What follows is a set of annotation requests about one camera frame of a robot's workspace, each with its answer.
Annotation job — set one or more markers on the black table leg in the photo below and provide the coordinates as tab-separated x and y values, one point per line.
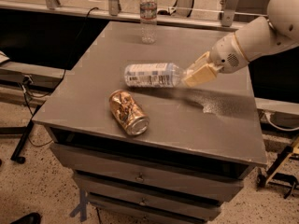
24	132

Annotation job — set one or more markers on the blue label plastic bottle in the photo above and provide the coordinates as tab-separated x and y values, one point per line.
153	75

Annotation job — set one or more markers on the crushed orange soda can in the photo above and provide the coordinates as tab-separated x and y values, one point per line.
128	113

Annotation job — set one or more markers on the black shoe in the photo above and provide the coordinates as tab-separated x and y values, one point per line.
32	218

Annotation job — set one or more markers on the clear plastic water bottle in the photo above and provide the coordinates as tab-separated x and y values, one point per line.
148	20

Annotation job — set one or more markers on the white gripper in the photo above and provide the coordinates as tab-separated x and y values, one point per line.
226	56

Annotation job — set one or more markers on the black yellow stand leg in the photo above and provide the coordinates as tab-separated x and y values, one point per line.
291	182

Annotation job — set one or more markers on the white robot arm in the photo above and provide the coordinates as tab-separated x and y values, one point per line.
277	32

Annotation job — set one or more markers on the grey drawer cabinet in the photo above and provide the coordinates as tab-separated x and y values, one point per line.
200	144

